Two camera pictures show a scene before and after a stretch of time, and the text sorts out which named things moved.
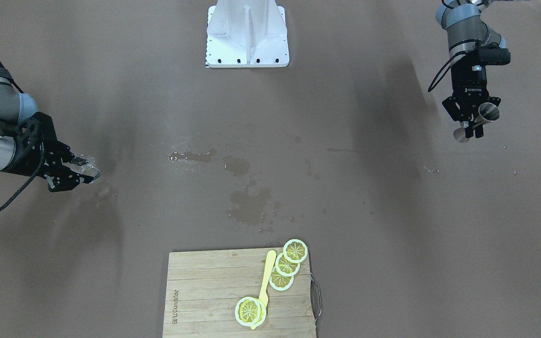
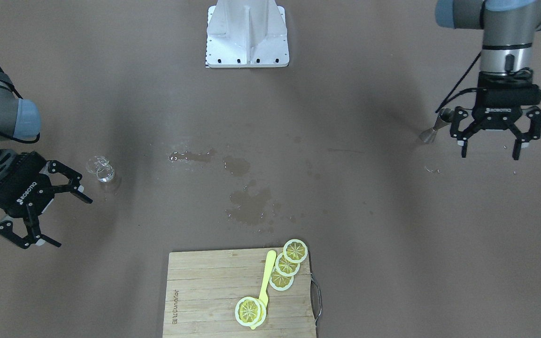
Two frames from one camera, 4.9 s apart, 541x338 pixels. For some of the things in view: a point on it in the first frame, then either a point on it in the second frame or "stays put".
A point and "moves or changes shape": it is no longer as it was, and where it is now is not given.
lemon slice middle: (285, 268) stays put
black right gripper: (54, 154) to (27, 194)
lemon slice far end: (295, 250) stays put
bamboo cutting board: (203, 287) stays put
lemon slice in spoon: (250, 311) stays put
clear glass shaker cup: (88, 169) moves or changes shape
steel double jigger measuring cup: (488, 112) moves or changes shape
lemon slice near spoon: (280, 282) stays put
